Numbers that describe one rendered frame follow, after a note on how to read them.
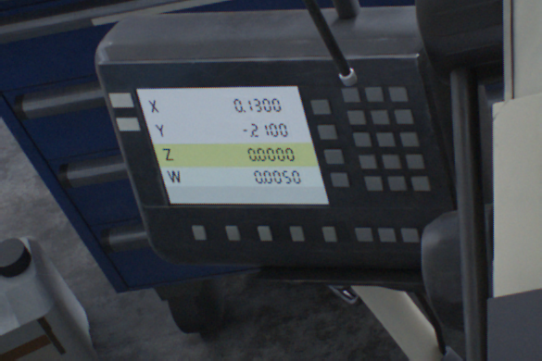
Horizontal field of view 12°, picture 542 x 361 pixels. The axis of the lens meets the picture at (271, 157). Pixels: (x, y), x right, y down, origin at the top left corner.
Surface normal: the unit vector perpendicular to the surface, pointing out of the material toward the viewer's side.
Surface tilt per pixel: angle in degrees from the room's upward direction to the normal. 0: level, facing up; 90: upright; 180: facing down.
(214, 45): 15
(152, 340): 0
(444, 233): 3
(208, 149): 70
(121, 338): 0
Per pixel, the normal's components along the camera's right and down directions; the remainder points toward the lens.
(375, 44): -0.42, -0.42
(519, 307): -0.36, -0.63
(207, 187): -0.39, 0.51
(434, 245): -0.71, -0.35
